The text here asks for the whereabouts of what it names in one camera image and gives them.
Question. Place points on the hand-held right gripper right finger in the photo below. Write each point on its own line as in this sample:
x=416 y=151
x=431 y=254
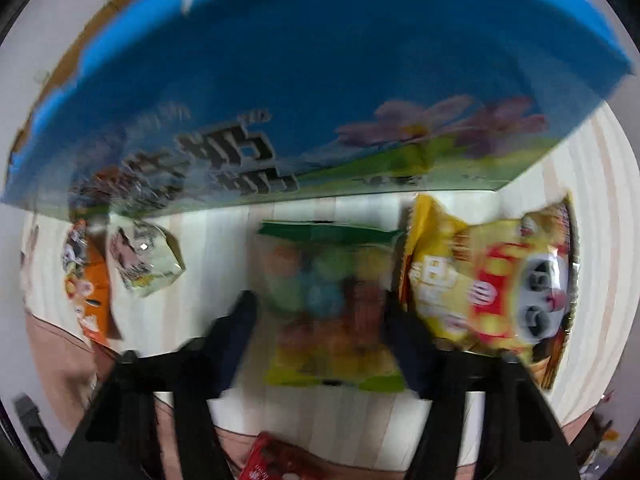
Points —
x=402 y=345

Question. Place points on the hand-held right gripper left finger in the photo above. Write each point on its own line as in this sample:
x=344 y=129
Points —
x=239 y=332

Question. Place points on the colourful candy bag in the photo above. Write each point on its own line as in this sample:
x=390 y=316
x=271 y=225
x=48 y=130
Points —
x=325 y=280

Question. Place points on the blue printed cardboard box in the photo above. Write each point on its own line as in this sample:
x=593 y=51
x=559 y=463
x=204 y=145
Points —
x=325 y=60

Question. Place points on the yellow panda snack packet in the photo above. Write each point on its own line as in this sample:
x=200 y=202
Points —
x=500 y=280

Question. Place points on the pale green snack packet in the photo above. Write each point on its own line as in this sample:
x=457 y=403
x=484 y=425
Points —
x=145 y=260

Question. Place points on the red snack packet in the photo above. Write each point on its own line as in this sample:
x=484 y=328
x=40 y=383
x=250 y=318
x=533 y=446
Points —
x=270 y=462

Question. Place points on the orange snack packet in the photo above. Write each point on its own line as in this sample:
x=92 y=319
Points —
x=92 y=305

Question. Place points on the dark grey object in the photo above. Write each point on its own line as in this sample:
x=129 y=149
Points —
x=32 y=430

